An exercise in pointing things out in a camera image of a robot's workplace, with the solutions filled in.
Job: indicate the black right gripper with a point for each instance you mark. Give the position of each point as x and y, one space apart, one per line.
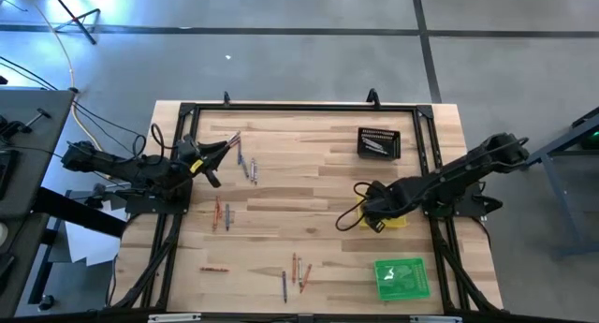
384 201

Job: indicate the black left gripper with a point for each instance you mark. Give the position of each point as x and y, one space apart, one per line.
194 157

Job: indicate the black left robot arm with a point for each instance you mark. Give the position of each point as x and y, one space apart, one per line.
131 171

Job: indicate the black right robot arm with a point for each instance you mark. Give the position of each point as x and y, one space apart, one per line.
449 178

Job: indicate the yellow plastic basket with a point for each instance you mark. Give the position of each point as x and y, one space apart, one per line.
395 223

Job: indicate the yellow paper tag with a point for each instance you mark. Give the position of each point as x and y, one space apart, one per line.
197 165

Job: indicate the black clamp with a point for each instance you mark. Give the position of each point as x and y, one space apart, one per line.
373 98
227 98

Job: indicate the green plastic basket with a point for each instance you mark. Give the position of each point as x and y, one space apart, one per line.
402 285

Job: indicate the black plastic basket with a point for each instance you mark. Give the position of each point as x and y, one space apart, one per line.
395 133

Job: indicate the black desk support beam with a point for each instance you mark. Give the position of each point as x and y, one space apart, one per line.
79 210

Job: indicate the white paper sheet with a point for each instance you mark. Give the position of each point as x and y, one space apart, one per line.
89 245

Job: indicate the grey desk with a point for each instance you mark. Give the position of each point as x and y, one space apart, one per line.
42 140

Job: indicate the blue-grey metal table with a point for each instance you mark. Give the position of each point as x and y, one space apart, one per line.
552 145

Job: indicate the black tripod stand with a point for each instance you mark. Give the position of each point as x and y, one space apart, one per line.
70 13

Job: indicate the black keyboard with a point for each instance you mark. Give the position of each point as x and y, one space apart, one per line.
7 173

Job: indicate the black caster wheel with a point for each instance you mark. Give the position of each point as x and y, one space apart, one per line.
46 303

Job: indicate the black aluminium table frame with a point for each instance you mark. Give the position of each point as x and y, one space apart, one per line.
304 107

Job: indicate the silver metal bracket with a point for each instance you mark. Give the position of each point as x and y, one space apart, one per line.
173 318
435 319

